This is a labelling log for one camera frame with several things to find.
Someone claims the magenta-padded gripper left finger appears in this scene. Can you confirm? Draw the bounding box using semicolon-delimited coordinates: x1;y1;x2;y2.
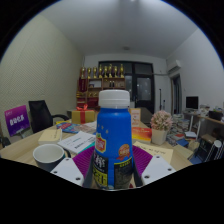
50;145;95;188

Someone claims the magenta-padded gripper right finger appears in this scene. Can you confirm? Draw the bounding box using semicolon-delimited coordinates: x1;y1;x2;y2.
132;145;177;188

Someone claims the blue drink bottle white cap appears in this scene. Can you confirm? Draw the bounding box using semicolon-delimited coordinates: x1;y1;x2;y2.
92;89;135;191

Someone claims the pale yellow envelope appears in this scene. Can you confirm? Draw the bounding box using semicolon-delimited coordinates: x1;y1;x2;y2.
132;140;174;165

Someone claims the black cup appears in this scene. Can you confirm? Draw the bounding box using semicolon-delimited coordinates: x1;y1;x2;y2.
32;143;72;173

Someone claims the white book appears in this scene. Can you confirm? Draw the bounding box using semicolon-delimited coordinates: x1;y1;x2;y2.
57;130;97;155

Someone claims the teal book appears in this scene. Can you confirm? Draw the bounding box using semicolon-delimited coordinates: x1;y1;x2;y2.
79;141;96;154

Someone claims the red orange book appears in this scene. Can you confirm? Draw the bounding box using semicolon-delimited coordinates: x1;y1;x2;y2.
131;126;153;144

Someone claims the thick pale yellow book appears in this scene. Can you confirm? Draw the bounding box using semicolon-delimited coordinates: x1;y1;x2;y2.
37;128;63;146

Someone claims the blue patterned magazine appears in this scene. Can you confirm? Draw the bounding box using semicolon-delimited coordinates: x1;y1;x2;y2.
55;121;83;135

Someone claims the pile of books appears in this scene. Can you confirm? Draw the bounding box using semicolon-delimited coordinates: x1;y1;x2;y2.
166;113;192;148

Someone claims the potted pink flower plant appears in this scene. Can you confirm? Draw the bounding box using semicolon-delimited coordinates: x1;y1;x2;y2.
149;110;174;146

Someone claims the orange standing card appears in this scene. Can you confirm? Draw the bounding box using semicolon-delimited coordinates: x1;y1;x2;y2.
129;107;142;128

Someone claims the yellow gift box red ribbon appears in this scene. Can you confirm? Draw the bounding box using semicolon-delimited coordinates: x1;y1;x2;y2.
71;103;96;125

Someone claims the black office chair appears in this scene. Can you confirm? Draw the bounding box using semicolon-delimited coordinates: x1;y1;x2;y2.
28;99;71;134

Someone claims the white round stool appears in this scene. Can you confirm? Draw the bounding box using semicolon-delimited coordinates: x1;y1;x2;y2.
203;139;224;163

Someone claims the wooden side desk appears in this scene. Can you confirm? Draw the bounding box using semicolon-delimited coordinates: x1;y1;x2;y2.
182;111;224;148

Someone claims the purple sign board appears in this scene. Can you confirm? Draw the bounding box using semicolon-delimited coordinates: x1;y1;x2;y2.
3;104;31;138

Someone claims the computer monitor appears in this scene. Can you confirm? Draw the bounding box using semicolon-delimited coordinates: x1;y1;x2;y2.
185;96;200;110

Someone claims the black framed glass door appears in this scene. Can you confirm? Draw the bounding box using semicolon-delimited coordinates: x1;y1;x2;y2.
98;60;155;114

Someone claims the wooden shelf unit with trophies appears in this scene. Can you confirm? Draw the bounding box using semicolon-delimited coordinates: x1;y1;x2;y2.
75;63;127;109

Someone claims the white air conditioner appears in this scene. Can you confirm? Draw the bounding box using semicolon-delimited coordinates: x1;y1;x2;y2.
166;59;183;75

